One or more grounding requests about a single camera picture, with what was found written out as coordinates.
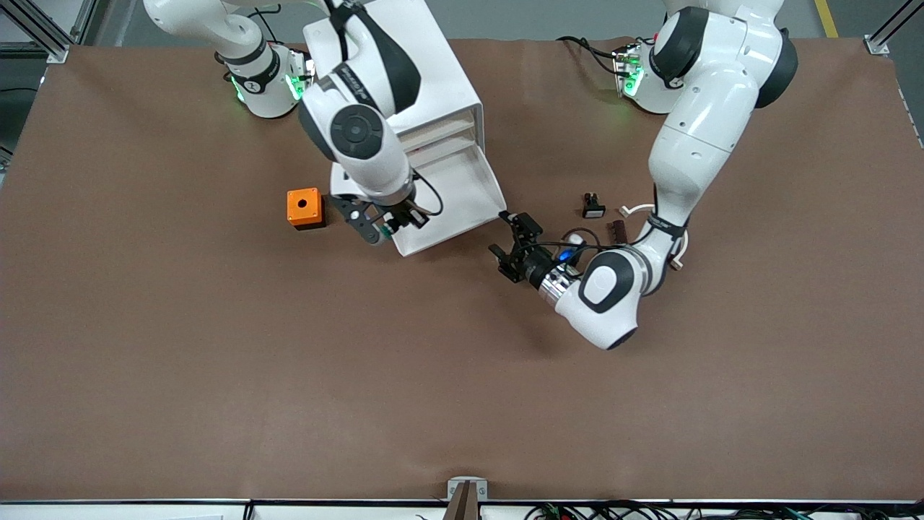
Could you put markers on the white drawer cabinet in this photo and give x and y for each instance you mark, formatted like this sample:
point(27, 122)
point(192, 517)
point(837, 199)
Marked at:
point(447, 79)

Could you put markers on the white table edge rail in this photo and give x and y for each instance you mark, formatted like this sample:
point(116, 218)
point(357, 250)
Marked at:
point(108, 511)

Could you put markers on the orange button box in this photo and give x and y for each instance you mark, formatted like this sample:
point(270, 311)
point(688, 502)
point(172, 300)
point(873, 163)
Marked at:
point(303, 206)

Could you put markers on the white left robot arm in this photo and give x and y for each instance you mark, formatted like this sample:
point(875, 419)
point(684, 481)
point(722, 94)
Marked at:
point(700, 123)

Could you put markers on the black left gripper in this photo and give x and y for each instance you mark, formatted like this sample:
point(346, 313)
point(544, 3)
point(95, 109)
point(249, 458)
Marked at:
point(532, 266)

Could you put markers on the white curved bracket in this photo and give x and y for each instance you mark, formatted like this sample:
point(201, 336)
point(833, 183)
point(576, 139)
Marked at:
point(626, 211)

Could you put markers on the brown table cover mat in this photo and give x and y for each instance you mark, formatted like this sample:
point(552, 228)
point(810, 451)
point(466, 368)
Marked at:
point(462, 397)

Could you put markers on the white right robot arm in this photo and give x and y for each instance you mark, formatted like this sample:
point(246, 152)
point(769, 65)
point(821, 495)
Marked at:
point(361, 133)

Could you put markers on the aluminium frame profile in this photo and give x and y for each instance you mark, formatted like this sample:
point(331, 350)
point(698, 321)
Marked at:
point(877, 45)
point(58, 52)

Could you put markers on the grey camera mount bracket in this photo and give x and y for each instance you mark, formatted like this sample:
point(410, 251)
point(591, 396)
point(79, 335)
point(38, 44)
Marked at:
point(454, 490)

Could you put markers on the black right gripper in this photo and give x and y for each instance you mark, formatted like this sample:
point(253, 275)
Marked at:
point(401, 213)

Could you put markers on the black rectangular push button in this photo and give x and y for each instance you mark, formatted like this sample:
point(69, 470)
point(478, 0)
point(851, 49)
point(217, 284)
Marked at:
point(593, 211)

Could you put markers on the brown terminal block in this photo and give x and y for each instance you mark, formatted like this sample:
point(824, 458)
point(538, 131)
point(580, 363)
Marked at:
point(619, 231)

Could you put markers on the white plastic drawer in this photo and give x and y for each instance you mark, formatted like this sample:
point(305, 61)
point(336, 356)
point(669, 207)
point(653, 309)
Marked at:
point(455, 146)
point(447, 130)
point(462, 188)

